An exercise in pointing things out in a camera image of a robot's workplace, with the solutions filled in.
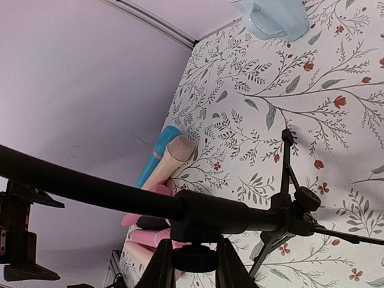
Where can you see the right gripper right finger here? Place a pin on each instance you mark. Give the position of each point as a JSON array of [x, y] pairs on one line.
[[231, 272]]

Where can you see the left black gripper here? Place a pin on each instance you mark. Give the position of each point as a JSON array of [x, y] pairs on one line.
[[18, 244]]

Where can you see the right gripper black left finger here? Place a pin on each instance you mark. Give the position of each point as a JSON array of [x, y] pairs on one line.
[[160, 272]]

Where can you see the black tripod shockmount stand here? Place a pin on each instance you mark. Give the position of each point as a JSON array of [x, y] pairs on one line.
[[195, 218]]

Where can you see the black microphone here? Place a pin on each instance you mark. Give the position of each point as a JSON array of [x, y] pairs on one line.
[[152, 223]]

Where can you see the beige pink microphone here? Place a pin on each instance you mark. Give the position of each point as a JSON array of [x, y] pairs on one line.
[[177, 153]]

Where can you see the blue microphone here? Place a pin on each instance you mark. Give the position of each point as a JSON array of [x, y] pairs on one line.
[[166, 136]]

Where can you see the pink microphone back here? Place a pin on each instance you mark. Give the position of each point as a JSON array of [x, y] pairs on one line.
[[149, 238]]

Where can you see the floral table mat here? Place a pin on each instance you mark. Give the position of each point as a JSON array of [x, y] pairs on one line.
[[237, 94]]

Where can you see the light blue cup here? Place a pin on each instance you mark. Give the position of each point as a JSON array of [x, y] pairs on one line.
[[270, 19]]

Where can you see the left aluminium frame post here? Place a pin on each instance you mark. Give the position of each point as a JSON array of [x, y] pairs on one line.
[[154, 21]]

